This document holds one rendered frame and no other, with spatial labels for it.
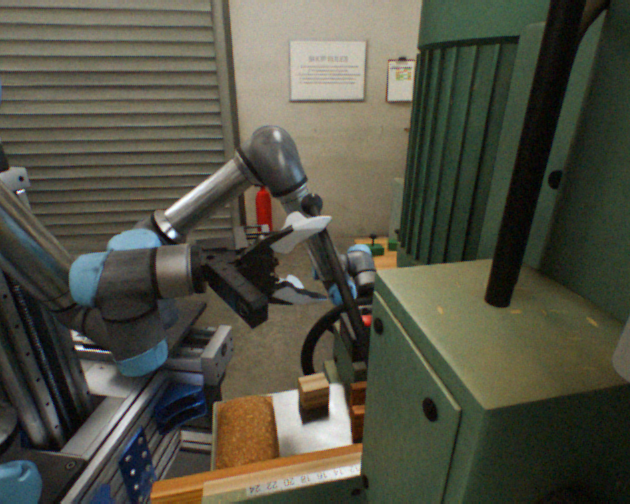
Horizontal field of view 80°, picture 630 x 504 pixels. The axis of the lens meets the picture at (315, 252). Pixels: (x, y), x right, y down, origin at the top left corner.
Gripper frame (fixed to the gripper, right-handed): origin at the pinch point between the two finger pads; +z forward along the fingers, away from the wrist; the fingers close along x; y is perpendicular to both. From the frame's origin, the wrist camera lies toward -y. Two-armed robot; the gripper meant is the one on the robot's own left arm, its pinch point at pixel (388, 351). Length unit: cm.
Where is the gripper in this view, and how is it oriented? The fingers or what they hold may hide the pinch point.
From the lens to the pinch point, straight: 102.8
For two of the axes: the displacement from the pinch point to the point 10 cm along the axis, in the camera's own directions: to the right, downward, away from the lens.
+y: -0.6, 6.0, 8.0
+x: -9.9, 0.9, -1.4
